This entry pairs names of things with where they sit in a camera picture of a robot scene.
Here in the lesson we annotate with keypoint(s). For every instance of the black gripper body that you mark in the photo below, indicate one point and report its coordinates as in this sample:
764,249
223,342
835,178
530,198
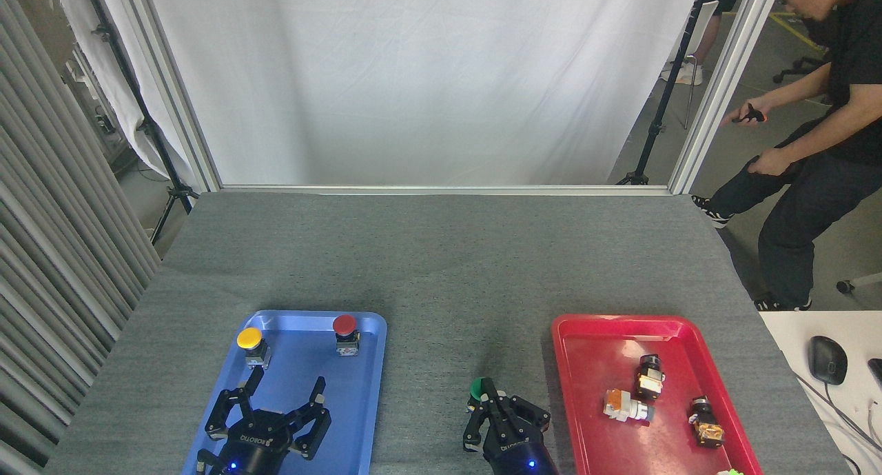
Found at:
520,454
251,447

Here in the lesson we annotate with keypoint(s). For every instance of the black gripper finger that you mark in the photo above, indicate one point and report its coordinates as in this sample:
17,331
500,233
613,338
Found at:
527,416
224,413
488,413
313,427

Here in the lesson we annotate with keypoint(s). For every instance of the green push button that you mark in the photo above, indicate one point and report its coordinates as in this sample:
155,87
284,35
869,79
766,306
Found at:
477,389

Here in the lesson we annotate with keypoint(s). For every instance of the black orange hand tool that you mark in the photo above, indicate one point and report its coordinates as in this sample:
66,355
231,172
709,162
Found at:
756,116

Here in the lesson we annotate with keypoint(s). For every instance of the yellow push button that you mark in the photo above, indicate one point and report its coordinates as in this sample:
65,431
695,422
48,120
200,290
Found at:
249,338

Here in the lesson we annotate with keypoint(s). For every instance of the red push button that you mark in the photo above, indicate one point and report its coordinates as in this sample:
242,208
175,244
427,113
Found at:
344,325

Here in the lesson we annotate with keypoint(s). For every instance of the person's hand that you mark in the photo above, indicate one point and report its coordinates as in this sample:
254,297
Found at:
741,116
770,163

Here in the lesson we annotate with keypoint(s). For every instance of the blue plastic tray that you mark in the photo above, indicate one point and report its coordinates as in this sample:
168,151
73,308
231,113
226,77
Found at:
358,406

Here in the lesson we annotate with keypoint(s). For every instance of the red plastic tray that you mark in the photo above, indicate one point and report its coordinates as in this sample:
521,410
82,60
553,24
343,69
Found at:
592,344

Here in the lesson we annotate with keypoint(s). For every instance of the grey ribbed panel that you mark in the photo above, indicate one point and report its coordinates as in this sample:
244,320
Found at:
55,254

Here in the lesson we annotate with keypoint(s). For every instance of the white side table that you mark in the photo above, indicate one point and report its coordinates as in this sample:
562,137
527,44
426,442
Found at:
792,330

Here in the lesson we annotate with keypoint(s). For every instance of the black computer mouse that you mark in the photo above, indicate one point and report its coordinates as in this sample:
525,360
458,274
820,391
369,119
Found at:
827,359

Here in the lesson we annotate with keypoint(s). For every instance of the black tripod stand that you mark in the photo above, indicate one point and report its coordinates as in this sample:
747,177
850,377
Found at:
665,96
131,89

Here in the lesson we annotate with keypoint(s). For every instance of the white backdrop cloth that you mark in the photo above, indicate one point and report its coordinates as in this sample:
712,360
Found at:
413,82

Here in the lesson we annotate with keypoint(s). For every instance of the grey chair leg with caster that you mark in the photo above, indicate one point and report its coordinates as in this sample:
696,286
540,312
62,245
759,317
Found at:
861,280

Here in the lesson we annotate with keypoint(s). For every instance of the person in background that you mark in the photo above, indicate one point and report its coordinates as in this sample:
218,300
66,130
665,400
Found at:
710,34

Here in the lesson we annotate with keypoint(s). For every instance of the black office chair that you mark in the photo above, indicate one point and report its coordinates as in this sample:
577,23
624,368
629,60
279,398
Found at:
799,67

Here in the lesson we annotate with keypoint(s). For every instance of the white orange switch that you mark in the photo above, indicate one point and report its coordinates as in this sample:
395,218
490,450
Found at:
623,406

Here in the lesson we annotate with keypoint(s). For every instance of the black knob switch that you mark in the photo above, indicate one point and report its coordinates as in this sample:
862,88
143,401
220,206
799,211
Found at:
649,378

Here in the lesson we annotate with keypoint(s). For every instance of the black orange switch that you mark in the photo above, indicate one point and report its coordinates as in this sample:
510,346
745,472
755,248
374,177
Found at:
708,430

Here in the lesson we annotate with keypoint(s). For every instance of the silver frame crossbar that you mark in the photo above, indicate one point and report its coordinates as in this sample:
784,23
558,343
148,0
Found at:
448,189

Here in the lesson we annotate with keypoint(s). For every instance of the silver frame post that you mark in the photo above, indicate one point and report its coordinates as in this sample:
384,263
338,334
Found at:
172,89
723,82

